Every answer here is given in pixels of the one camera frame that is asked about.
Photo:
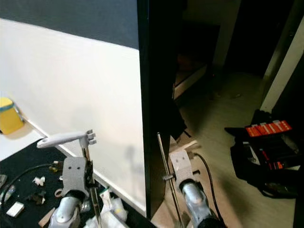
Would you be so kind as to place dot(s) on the white crumpled paper scrap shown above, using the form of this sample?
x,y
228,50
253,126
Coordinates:
x,y
38,181

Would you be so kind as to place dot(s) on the black case with red parts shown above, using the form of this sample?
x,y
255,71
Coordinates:
x,y
266,156

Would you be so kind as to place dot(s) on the flat white card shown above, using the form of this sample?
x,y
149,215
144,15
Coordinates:
x,y
15,209

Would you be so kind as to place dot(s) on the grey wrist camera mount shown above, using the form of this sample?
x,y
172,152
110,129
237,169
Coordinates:
x,y
75,175
181,166

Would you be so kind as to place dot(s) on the large black floor mat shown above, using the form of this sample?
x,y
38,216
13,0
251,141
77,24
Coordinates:
x,y
23,161

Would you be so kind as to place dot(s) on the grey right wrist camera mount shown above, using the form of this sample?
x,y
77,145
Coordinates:
x,y
181,166

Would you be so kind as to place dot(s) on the yellow bin with blue rim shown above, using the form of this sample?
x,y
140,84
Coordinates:
x,y
10,118

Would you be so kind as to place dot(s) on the metal pole broom white head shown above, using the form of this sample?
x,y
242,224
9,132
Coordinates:
x,y
165,166

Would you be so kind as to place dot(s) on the brown cardboard strip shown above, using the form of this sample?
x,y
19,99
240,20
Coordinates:
x,y
48,217

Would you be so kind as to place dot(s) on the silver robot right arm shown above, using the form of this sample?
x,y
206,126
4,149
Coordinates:
x,y
194,204

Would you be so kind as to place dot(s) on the large clear plastic bottle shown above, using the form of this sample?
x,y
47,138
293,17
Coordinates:
x,y
7,190

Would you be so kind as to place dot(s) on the black partition end panel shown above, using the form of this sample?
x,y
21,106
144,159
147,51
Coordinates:
x,y
145,95

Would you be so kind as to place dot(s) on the dark olive crumpled lump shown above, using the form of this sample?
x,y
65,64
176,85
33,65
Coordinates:
x,y
55,166

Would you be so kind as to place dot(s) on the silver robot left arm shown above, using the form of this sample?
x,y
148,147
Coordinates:
x,y
66,213

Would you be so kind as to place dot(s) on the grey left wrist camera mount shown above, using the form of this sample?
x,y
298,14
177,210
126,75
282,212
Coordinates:
x,y
75,175

